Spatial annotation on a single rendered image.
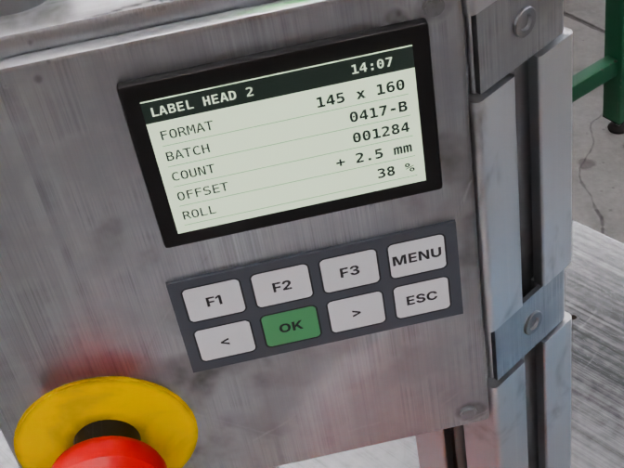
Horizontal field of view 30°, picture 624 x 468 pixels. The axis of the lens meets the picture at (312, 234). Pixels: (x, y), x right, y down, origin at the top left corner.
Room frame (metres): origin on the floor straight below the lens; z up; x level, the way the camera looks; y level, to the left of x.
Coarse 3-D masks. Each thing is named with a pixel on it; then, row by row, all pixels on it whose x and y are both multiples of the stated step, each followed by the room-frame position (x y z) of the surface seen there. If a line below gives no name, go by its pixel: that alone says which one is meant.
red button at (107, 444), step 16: (80, 432) 0.25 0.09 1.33; (96, 432) 0.25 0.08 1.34; (112, 432) 0.25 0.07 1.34; (128, 432) 0.25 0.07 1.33; (80, 448) 0.24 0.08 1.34; (96, 448) 0.24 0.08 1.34; (112, 448) 0.24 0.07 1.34; (128, 448) 0.24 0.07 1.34; (144, 448) 0.24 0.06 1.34; (64, 464) 0.24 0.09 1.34; (80, 464) 0.23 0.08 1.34; (96, 464) 0.23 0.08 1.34; (112, 464) 0.23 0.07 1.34; (128, 464) 0.23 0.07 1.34; (144, 464) 0.23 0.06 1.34; (160, 464) 0.24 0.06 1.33
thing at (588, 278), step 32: (576, 224) 0.85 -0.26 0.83; (576, 256) 0.81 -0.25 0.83; (608, 256) 0.80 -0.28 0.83; (576, 288) 0.77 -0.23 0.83; (608, 288) 0.76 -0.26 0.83; (576, 320) 0.73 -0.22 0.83; (608, 320) 0.72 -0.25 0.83; (576, 352) 0.69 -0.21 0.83; (608, 352) 0.68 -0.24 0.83; (576, 384) 0.65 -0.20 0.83; (608, 384) 0.65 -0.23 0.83; (576, 416) 0.62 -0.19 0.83; (608, 416) 0.61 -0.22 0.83; (0, 448) 0.70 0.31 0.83; (384, 448) 0.62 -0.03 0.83; (416, 448) 0.62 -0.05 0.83; (576, 448) 0.59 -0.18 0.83; (608, 448) 0.58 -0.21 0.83
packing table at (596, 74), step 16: (608, 0) 2.04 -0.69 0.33; (608, 16) 2.04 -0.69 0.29; (608, 32) 2.04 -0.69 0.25; (608, 48) 2.03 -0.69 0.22; (592, 64) 2.01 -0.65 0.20; (608, 64) 2.00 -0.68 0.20; (576, 80) 1.97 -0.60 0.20; (592, 80) 1.98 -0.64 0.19; (608, 80) 2.00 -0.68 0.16; (576, 96) 1.95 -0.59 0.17; (608, 96) 2.03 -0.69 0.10; (608, 112) 2.03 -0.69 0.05; (608, 128) 2.04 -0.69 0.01
